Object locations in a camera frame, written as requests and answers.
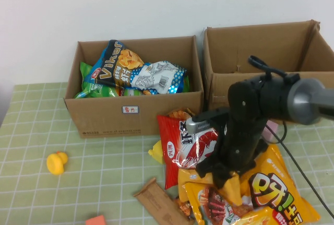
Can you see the yellow rubber duck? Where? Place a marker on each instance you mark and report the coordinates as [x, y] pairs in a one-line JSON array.
[[56, 163]]

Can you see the light pink cube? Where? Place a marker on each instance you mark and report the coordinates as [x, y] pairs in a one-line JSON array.
[[271, 131]]

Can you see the cardboard box with clear tape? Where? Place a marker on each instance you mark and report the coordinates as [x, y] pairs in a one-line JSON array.
[[261, 42]]

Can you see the dark blue Vikar chip bag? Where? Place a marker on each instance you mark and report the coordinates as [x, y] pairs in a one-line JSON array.
[[109, 73]]

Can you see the brown paper packet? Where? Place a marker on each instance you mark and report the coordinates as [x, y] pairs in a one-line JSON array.
[[156, 201]]

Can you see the yellow pastry packet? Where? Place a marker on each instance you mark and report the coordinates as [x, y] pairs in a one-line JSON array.
[[188, 178]]

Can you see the large orange potato chip bag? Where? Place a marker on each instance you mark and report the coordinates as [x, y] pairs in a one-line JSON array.
[[271, 178]]

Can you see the orange block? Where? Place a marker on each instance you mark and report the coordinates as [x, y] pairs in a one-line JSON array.
[[96, 221]]

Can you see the green checkered tablecloth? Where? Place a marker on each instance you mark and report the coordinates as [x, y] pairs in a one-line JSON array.
[[104, 162]]

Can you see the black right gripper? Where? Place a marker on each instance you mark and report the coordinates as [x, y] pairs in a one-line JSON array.
[[240, 144]]

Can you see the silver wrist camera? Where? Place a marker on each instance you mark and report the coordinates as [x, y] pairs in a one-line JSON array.
[[201, 124]]

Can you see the silver blue dotted snack bag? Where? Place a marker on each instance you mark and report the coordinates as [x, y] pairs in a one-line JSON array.
[[156, 76]]

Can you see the green chip bag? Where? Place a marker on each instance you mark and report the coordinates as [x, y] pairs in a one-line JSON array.
[[185, 84], [88, 89]]

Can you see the red shrimp snack bag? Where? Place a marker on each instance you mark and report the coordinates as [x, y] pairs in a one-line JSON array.
[[172, 136]]

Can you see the small dark brown snack packet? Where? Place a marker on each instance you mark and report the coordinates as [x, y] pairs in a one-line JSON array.
[[184, 206]]

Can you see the yellow block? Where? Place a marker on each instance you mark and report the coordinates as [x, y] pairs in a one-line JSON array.
[[156, 152]]

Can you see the cardboard box with F2 print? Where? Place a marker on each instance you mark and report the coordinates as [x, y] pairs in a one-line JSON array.
[[104, 120]]

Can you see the white label with blue border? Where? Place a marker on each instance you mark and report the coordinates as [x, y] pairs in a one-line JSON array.
[[130, 109]]

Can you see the yellow bag with meat picture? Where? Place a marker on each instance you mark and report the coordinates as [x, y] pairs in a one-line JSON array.
[[208, 204]]

